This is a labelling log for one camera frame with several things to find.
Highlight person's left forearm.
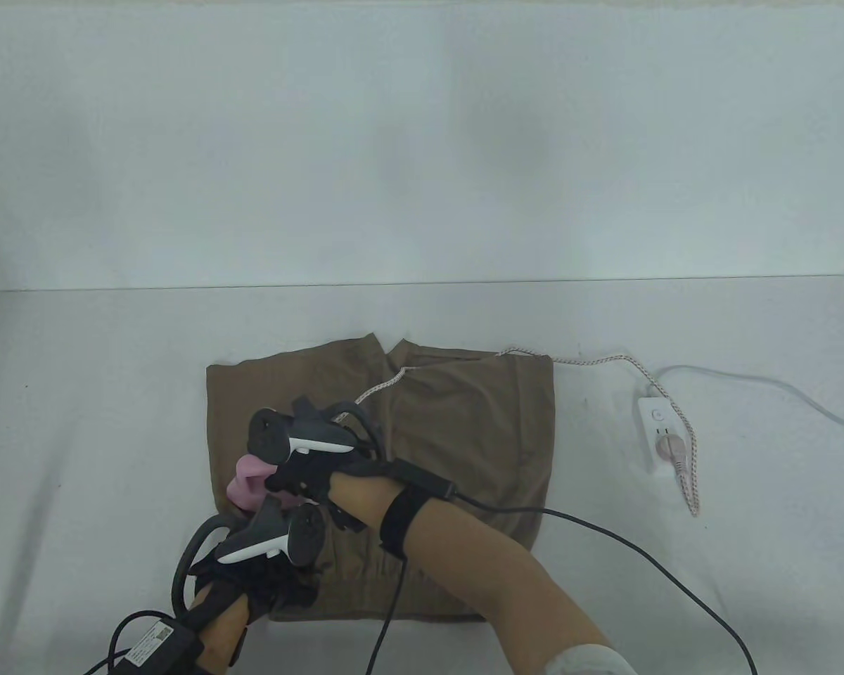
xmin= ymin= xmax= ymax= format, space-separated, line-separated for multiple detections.
xmin=188 ymin=594 xmax=255 ymax=675

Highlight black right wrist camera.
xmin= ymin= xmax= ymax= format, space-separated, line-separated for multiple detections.
xmin=385 ymin=458 xmax=459 ymax=501

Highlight folded brown trousers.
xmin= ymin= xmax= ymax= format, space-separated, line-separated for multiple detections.
xmin=205 ymin=337 xmax=556 ymax=624

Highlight long black cable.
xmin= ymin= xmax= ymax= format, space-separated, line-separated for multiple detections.
xmin=456 ymin=494 xmax=759 ymax=675

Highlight small pink iron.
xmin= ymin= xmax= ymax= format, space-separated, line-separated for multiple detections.
xmin=226 ymin=454 xmax=283 ymax=508

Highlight person's right forearm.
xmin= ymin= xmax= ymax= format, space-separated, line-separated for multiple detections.
xmin=334 ymin=480 xmax=621 ymax=675

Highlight white power strip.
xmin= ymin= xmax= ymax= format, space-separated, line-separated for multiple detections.
xmin=637 ymin=396 xmax=680 ymax=480

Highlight braided white iron cord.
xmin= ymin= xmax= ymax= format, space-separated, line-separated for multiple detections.
xmin=334 ymin=346 xmax=702 ymax=518

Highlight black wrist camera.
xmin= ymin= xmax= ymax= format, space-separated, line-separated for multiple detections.
xmin=385 ymin=458 xmax=459 ymax=501
xmin=122 ymin=617 xmax=206 ymax=673

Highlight white sleeve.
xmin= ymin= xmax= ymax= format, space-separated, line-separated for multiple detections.
xmin=543 ymin=643 xmax=638 ymax=675

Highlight looped black cable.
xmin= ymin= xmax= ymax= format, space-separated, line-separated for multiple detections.
xmin=77 ymin=609 xmax=178 ymax=675

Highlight black hand controller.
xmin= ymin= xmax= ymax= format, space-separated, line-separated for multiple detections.
xmin=172 ymin=501 xmax=324 ymax=614
xmin=248 ymin=397 xmax=389 ymax=469

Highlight short black cable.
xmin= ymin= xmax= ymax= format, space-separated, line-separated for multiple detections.
xmin=367 ymin=557 xmax=407 ymax=675

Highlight black right hand controller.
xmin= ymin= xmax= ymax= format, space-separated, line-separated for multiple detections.
xmin=248 ymin=397 xmax=389 ymax=469

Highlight black left hand controller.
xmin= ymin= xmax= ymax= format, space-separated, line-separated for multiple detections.
xmin=172 ymin=501 xmax=324 ymax=614

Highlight pink plug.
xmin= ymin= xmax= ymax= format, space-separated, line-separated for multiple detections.
xmin=656 ymin=435 xmax=691 ymax=486

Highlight person's left hand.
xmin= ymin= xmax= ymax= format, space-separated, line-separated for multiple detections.
xmin=188 ymin=552 xmax=319 ymax=621

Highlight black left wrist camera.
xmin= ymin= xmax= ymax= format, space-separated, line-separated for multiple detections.
xmin=122 ymin=617 xmax=206 ymax=673

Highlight black right wrist strap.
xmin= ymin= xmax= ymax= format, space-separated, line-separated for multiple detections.
xmin=378 ymin=485 xmax=438 ymax=561

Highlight white power strip cable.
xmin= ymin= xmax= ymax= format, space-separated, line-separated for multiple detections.
xmin=653 ymin=364 xmax=844 ymax=434

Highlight person's right hand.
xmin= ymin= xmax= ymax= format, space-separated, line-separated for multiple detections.
xmin=266 ymin=450 xmax=396 ymax=532

